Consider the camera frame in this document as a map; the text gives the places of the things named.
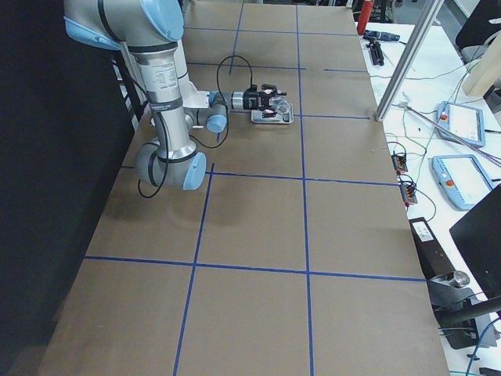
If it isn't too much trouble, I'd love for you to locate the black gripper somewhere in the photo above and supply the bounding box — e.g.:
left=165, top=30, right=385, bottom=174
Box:
left=243, top=84, right=287, bottom=118

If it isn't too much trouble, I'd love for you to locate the glass sauce bottle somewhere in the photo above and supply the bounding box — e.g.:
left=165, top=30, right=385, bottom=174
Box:
left=271, top=96, right=294, bottom=119

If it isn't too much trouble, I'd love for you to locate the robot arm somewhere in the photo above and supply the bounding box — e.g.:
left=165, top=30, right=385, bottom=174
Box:
left=64, top=1, right=293, bottom=190

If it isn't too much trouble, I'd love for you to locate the silver kitchen scale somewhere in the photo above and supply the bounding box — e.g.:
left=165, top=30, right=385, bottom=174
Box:
left=250, top=107, right=294, bottom=125

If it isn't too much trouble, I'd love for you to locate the black folded tripod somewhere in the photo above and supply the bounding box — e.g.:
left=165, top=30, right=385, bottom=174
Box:
left=366, top=38, right=384, bottom=66

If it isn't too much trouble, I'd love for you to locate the blue patterned cloth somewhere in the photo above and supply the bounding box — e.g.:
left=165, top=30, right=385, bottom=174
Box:
left=363, top=30, right=400, bottom=42

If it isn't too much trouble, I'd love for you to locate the red cylinder bottle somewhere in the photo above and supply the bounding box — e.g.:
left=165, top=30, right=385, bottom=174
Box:
left=357, top=0, right=374, bottom=35

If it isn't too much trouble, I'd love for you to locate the far teach pendant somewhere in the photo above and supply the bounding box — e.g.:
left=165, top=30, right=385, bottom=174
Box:
left=437, top=101, right=486, bottom=147

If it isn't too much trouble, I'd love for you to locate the teach pendant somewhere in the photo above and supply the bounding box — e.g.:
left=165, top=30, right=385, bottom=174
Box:
left=437, top=101, right=486, bottom=147
left=431, top=154, right=495, bottom=211

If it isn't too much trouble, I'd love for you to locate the near teach pendant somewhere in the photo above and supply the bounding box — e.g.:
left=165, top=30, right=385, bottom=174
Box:
left=431, top=154, right=495, bottom=211

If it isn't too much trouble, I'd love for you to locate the black box with label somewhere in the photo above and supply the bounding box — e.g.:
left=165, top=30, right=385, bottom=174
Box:
left=409, top=217, right=455, bottom=280

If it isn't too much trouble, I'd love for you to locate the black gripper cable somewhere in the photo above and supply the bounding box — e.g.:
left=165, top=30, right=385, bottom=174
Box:
left=136, top=55, right=254, bottom=199

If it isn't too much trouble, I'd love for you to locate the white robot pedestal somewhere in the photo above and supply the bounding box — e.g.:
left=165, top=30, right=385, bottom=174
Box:
left=174, top=40, right=210, bottom=109

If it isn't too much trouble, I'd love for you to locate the aluminium frame post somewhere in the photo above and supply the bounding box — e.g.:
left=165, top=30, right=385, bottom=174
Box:
left=375, top=0, right=444, bottom=122

